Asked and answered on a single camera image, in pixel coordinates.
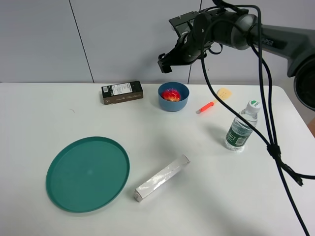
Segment clear water bottle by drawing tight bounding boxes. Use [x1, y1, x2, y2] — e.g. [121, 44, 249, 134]
[224, 100, 261, 152]

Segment black cable bundle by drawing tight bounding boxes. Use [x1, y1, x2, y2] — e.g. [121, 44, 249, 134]
[200, 0, 315, 236]

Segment blue bowl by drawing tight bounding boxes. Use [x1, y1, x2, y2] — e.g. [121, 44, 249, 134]
[158, 82, 189, 112]

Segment teal round plate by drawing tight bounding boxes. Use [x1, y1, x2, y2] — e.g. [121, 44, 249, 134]
[45, 136, 130, 213]

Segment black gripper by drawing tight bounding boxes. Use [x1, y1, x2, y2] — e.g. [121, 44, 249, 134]
[157, 22, 214, 73]

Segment red yellow toy fruit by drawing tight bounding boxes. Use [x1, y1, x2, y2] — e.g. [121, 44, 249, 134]
[161, 88, 181, 102]

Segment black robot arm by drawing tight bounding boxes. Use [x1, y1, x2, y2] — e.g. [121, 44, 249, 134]
[158, 8, 315, 110]

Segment white long box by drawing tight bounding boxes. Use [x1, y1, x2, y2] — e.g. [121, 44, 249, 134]
[133, 155, 190, 202]

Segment dark brown cardboard box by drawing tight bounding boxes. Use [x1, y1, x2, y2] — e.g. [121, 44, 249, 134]
[101, 81, 144, 105]

